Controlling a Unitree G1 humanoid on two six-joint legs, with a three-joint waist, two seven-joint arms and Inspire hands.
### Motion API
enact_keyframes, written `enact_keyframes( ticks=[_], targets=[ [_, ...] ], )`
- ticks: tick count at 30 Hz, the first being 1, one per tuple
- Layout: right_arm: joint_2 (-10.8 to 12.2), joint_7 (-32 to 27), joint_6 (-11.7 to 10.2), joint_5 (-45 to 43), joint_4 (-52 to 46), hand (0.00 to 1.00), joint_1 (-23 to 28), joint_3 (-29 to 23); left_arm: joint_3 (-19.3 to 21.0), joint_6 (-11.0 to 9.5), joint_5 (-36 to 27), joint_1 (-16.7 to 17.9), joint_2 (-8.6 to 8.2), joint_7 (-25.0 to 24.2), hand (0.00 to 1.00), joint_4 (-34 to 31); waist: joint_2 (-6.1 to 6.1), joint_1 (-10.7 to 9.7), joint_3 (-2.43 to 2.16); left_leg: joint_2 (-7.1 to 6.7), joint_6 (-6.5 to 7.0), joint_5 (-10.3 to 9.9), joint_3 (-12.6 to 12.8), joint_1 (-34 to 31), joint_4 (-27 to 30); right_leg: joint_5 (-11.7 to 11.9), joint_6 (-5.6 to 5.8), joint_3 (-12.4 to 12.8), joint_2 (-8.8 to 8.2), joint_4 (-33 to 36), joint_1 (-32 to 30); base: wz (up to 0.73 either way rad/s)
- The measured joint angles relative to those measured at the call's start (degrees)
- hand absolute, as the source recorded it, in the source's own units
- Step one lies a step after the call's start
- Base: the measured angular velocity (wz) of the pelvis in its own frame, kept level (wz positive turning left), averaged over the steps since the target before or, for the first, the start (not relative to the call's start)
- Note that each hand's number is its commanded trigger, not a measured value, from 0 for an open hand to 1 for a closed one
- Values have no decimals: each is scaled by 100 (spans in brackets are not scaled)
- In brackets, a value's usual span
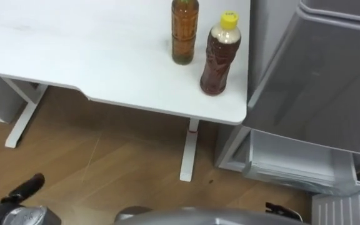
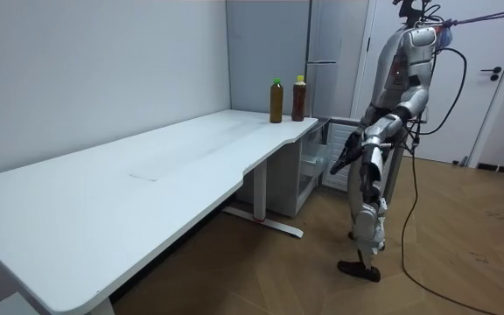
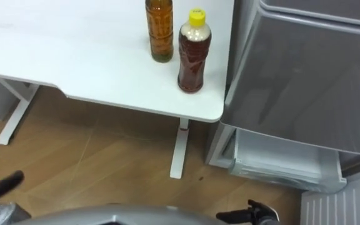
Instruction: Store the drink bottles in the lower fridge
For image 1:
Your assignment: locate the amber tea bottle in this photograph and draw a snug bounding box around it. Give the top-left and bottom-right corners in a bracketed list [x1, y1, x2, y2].
[171, 0, 200, 66]

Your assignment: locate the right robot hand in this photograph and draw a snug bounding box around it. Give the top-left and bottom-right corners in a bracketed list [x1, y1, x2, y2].
[264, 201, 304, 223]

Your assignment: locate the grey fridge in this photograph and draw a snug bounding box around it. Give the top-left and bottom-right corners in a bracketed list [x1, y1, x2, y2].
[214, 0, 360, 225]

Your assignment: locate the yellow-capped dark tea bottle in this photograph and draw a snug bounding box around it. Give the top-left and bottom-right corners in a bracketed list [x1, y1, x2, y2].
[199, 11, 243, 97]

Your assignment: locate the robot body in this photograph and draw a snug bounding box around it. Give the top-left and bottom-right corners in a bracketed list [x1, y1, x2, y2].
[113, 205, 309, 225]

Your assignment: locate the open grey fridge door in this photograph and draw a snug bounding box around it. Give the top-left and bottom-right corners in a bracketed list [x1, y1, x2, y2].
[241, 0, 360, 197]

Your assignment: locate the white desk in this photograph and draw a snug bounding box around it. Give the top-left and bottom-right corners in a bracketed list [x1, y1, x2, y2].
[0, 0, 251, 183]

